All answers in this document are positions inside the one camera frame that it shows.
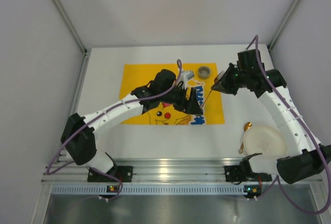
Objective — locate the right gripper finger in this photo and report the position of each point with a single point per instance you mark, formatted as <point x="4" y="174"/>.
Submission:
<point x="224" y="87"/>
<point x="231" y="71"/>

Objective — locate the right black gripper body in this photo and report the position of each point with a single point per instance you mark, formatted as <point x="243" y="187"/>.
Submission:
<point x="230" y="78"/>

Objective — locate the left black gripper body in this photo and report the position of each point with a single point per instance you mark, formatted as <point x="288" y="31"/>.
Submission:
<point x="187" y="100"/>

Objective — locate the copper fork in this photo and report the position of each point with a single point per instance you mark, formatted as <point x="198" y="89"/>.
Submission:
<point x="208" y="97"/>

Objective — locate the small grey cup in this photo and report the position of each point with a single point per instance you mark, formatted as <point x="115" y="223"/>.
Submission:
<point x="204" y="72"/>

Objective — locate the copper spoon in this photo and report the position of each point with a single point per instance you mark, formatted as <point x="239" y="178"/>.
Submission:
<point x="246" y="127"/>

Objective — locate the yellow Pikachu placemat cloth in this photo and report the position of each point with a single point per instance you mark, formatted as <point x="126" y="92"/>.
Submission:
<point x="140" y="74"/>

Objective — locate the white paper plate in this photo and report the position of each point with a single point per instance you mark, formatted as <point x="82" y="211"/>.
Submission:
<point x="265" y="140"/>

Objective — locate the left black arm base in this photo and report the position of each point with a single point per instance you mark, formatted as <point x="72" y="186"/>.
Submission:
<point x="121" y="173"/>

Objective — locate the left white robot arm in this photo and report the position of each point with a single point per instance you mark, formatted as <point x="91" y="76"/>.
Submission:
<point x="166" y="90"/>

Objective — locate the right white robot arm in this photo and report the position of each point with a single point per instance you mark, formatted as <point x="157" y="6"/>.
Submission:
<point x="303" y="152"/>

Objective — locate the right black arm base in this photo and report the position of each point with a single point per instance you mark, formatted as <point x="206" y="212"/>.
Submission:
<point x="236" y="174"/>

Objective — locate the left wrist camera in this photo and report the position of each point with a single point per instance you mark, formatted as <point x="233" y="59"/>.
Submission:
<point x="184" y="78"/>

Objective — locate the aluminium mounting rail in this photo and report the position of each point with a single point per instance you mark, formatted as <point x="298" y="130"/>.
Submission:
<point x="170" y="164"/>

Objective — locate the perforated grey cable duct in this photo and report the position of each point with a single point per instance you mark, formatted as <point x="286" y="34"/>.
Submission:
<point x="228" y="190"/>

